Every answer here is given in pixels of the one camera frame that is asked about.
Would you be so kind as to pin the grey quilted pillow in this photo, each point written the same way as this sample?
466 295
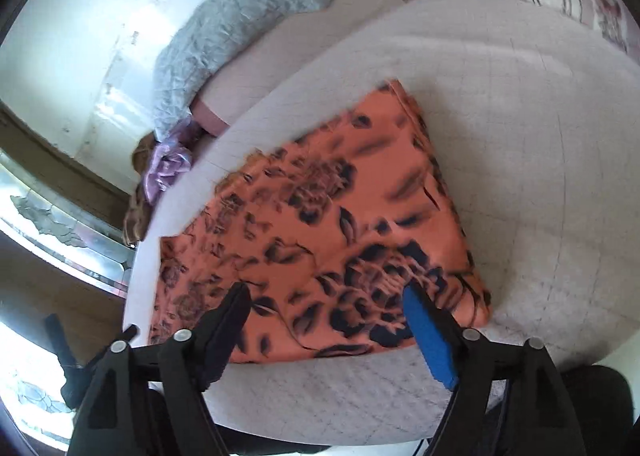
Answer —
225 30

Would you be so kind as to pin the purple satin cloth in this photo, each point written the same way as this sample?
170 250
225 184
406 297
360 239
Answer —
167 165

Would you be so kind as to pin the orange floral blouse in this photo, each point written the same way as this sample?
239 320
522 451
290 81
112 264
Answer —
330 216

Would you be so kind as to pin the brown cloth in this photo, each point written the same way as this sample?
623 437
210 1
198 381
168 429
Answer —
137 206

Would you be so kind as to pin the stained glass door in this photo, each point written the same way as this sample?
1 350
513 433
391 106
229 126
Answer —
55 236

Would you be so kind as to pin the pink bolster cushion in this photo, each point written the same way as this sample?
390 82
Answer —
350 0

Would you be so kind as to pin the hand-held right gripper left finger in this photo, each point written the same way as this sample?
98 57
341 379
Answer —
225 331

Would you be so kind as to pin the wooden door frame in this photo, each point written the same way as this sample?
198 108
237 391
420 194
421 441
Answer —
60 155

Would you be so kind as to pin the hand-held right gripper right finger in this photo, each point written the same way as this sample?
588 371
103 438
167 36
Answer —
430 336

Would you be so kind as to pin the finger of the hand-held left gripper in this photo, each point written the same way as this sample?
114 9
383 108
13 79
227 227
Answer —
70 376

